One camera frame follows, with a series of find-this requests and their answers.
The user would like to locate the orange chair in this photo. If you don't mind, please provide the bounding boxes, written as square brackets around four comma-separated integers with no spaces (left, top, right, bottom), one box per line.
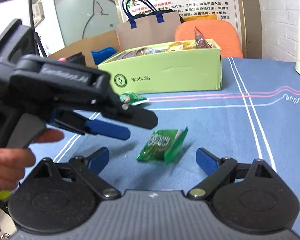
[175,20,243,58]

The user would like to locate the whiteboard black frame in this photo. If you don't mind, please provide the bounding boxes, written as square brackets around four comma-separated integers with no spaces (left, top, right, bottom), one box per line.
[0,0,47,57]

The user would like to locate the blue plastic object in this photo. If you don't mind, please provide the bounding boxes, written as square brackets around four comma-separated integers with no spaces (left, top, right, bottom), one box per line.
[91,47,117,65]

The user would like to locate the red orange label snack bar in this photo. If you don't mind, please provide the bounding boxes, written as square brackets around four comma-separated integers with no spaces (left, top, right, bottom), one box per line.
[194,27,213,49]

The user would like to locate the blue striped tablecloth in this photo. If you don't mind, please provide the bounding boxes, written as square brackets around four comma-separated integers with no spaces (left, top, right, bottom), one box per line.
[14,56,300,240]

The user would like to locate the dark red snack packet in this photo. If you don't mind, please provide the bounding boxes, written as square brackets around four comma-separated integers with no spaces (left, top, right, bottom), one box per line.
[114,48,144,61]

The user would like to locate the small green candy packet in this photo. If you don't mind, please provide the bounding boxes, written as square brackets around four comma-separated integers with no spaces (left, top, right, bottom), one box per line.
[120,92,149,106]

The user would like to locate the clear bottle pink cap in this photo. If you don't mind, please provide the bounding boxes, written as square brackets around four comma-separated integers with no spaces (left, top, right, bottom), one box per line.
[58,57,66,62]

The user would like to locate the black tumbler cup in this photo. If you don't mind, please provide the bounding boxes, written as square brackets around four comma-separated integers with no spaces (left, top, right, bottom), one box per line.
[66,52,87,66]

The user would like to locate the golden yellow snack packet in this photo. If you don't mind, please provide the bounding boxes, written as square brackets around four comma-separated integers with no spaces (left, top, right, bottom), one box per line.
[166,41,196,52]

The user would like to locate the green biscuit packet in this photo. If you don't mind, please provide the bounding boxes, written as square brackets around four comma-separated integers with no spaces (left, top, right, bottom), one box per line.
[136,127,189,165]

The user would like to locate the green cardboard box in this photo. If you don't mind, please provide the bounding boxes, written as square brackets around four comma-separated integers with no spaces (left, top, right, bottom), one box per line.
[98,39,222,94]

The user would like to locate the brown paper bag blue handles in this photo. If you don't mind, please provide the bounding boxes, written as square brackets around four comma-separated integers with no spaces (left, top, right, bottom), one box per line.
[116,0,185,50]

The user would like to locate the person left hand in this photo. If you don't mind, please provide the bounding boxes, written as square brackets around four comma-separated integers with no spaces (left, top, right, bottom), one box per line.
[0,129,64,191]

